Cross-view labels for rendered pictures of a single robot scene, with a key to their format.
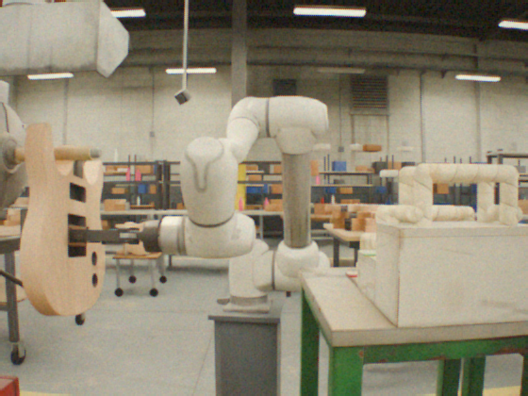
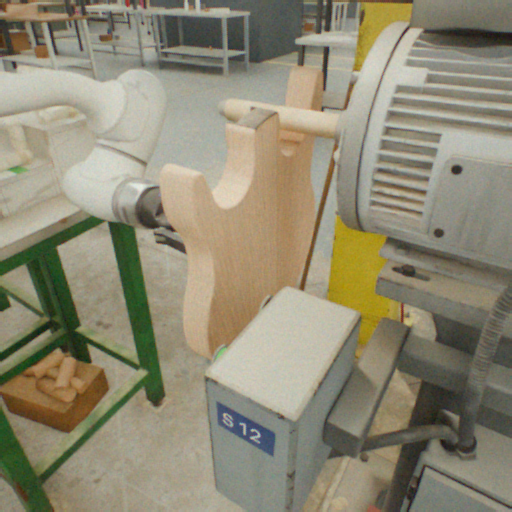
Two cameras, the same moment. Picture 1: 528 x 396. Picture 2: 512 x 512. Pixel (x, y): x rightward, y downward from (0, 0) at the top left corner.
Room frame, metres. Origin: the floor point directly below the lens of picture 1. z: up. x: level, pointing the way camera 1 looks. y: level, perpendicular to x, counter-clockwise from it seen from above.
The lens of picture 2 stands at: (1.40, 0.77, 1.42)
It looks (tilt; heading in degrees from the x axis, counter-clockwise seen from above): 33 degrees down; 212
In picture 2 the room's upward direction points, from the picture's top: straight up
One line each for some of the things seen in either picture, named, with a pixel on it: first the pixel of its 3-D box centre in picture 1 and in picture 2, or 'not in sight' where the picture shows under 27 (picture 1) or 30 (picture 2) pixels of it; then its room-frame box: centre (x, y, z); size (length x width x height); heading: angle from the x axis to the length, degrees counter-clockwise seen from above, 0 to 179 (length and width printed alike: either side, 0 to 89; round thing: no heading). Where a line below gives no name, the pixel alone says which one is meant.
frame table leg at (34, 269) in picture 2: not in sight; (37, 268); (0.71, -0.70, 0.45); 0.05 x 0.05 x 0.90; 1
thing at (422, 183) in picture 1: (422, 199); not in sight; (0.68, -0.28, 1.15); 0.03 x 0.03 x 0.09
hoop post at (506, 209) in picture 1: (508, 199); not in sight; (0.68, -0.45, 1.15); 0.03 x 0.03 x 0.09
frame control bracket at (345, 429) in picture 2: (12, 243); (370, 378); (1.04, 0.70, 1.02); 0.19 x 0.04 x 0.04; 1
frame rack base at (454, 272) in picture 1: (453, 269); (45, 146); (0.73, -0.36, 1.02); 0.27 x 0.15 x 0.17; 91
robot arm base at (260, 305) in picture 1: (243, 300); not in sight; (1.62, 0.08, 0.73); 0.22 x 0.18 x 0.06; 83
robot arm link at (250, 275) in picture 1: (251, 266); not in sight; (1.61, 0.05, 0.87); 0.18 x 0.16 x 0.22; 83
